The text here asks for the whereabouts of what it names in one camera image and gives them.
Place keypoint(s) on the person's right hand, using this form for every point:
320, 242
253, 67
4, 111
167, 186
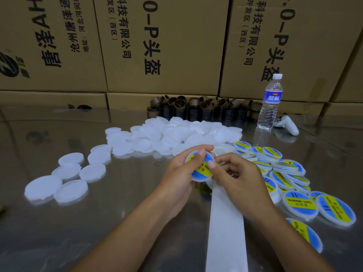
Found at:
247, 187

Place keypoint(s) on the person's left hand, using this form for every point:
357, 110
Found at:
176, 184

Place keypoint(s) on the pile of white plastic lids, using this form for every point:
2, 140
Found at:
159, 136

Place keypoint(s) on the sticker roll with backing strip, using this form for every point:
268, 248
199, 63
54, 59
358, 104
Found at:
227, 235

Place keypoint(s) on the person's right forearm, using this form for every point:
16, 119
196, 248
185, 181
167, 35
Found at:
295, 249

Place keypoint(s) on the person's left forearm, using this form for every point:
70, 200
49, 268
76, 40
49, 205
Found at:
116, 246

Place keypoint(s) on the white handheld controller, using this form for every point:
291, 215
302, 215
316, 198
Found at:
287, 125

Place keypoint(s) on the row of dark cardboard tubes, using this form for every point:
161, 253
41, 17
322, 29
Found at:
190, 108

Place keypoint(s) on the clear plastic water bottle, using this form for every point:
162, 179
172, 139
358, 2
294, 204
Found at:
270, 102

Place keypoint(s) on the stack of brown cardboard boxes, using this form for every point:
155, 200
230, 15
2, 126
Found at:
164, 45

